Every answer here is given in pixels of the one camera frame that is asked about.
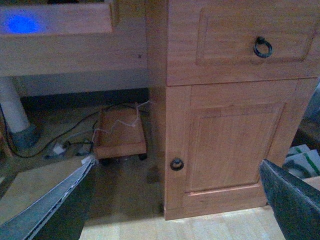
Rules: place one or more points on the wooden rolling tray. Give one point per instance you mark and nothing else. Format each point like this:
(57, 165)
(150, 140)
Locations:
(119, 133)

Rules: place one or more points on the black ring door pull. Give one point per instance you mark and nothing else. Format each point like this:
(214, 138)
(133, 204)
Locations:
(176, 164)

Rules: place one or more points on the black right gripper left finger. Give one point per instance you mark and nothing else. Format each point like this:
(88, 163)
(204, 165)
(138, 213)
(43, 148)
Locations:
(60, 214)

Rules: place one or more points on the green white cloth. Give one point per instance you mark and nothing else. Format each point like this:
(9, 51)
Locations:
(302, 162)

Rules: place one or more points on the wooden cabinet door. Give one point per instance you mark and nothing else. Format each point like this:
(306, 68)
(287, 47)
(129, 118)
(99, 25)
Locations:
(222, 132)

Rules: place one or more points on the black ring drawer pull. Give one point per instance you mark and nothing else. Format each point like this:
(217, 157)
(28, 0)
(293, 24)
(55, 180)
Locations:
(262, 48)

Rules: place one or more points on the white post with base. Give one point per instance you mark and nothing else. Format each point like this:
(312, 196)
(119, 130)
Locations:
(23, 133)

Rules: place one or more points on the wooden drawer front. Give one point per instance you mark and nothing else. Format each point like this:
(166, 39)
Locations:
(227, 32)

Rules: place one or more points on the wooden desk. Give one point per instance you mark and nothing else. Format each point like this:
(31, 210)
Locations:
(159, 35)

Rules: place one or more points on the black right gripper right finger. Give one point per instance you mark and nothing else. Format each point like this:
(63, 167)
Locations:
(295, 204)

